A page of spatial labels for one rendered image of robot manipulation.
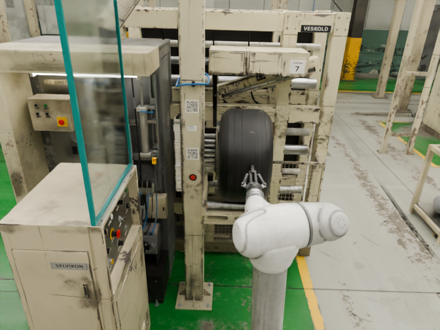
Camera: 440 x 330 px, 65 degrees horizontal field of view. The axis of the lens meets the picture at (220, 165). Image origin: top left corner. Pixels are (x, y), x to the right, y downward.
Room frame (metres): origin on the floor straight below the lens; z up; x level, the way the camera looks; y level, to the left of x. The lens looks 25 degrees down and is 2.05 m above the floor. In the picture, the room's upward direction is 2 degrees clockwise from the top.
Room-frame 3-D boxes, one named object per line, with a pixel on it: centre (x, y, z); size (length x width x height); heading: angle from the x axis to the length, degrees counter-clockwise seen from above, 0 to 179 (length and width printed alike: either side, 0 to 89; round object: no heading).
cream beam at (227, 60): (2.26, -0.22, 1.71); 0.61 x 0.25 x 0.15; 89
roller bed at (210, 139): (2.35, 0.13, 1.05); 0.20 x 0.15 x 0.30; 89
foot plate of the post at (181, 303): (1.95, 0.16, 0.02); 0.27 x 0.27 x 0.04; 89
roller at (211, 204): (1.83, -0.09, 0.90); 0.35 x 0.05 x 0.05; 89
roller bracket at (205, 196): (1.97, 0.09, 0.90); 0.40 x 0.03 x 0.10; 179
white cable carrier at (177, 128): (1.92, 0.25, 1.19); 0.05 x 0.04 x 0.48; 179
